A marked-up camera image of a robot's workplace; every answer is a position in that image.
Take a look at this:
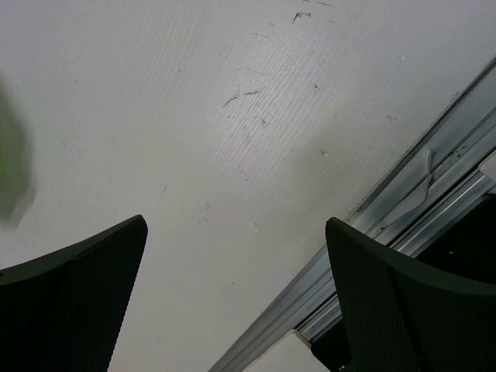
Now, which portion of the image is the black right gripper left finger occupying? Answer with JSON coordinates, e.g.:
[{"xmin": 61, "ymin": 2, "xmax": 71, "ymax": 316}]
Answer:
[{"xmin": 1, "ymin": 215, "xmax": 148, "ymax": 371}]

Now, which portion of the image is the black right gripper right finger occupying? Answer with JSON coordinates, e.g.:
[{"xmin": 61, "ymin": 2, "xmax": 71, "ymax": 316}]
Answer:
[{"xmin": 325, "ymin": 218, "xmax": 495, "ymax": 371}]

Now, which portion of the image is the green fruit bowl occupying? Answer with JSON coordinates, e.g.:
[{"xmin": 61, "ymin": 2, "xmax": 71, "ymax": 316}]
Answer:
[{"xmin": 1, "ymin": 77, "xmax": 36, "ymax": 229}]

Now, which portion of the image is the aluminium table frame rail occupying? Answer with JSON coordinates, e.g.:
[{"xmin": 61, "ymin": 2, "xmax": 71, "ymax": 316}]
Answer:
[{"xmin": 213, "ymin": 64, "xmax": 495, "ymax": 371}]

